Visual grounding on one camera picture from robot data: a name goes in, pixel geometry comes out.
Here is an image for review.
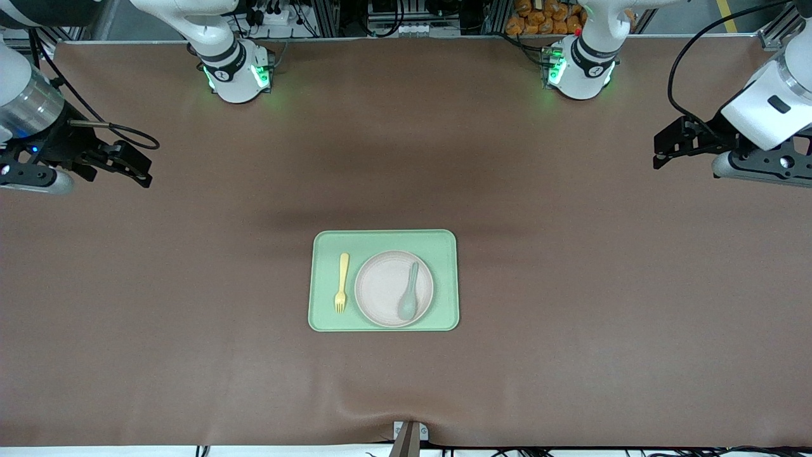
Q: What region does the yellow plastic fork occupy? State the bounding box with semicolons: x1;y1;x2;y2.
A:
334;253;350;314

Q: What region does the beige round plate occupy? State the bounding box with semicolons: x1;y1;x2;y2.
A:
354;250;435;328

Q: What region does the orange packaged snacks pile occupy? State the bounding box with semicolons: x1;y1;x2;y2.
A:
506;0;587;36

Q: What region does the white power strip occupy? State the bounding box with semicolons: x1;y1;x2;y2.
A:
257;5;304;27

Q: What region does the light green rectangular tray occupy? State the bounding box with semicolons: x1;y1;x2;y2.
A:
308;229;460;333

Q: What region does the grey-green plastic spoon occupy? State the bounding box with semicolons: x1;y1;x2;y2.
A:
397;261;421;321

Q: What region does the brown table mat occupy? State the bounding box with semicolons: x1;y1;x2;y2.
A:
0;35;812;449

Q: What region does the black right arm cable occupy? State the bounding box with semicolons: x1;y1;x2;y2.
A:
29;29;160;151

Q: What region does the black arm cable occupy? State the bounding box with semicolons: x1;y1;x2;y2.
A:
667;0;797;124
29;29;160;151

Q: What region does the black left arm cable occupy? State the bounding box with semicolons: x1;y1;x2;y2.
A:
667;0;797;124

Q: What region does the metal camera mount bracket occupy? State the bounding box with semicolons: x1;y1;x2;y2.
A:
388;420;429;457

